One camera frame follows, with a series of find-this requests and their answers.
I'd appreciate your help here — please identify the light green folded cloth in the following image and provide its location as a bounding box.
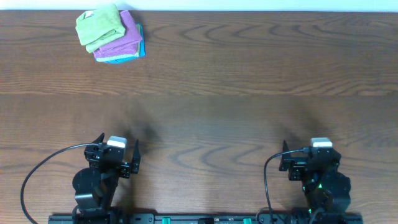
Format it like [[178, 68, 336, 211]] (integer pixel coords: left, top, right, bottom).
[[95, 23, 141, 62]]

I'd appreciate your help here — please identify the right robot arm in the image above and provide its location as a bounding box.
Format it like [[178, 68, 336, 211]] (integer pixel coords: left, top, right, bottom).
[[279, 138, 351, 223]]

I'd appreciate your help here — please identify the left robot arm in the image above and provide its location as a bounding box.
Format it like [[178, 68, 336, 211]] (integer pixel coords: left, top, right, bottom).
[[72, 134, 141, 223]]

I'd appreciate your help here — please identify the blue folded cloth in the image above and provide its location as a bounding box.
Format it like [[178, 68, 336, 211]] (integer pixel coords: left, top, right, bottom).
[[104, 23, 146, 65]]

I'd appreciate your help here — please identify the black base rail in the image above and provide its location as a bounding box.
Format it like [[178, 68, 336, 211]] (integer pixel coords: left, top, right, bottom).
[[48, 210, 364, 224]]

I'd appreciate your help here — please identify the purple folded cloth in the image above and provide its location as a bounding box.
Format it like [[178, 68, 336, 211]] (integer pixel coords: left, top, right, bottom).
[[93, 10, 144, 62]]

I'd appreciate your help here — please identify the green microfiber cloth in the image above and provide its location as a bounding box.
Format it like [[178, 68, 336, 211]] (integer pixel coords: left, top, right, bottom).
[[75, 4, 126, 53]]

